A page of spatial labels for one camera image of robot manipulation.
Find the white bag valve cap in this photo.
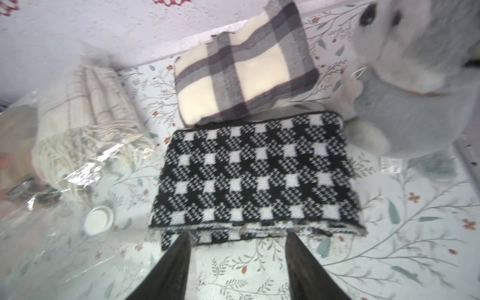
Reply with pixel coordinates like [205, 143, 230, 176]
[84, 206, 115, 236]

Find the brown beige scarf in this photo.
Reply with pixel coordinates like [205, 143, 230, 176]
[1, 106, 37, 195]

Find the grey plush toy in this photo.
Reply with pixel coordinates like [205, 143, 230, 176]
[332, 1, 480, 160]

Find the black white houndstooth scarf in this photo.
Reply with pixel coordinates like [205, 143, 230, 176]
[149, 111, 366, 250]

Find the clear plastic vacuum bag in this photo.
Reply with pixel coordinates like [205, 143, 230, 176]
[1, 45, 181, 300]

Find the grey cream plaid scarf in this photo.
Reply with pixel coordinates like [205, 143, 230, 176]
[174, 1, 320, 127]

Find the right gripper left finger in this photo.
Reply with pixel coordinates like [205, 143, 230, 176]
[127, 232, 192, 300]

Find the cream fringed scarf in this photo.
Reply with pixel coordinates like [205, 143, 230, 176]
[32, 64, 156, 193]

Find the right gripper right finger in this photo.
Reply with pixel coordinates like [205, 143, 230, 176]
[285, 232, 350, 300]

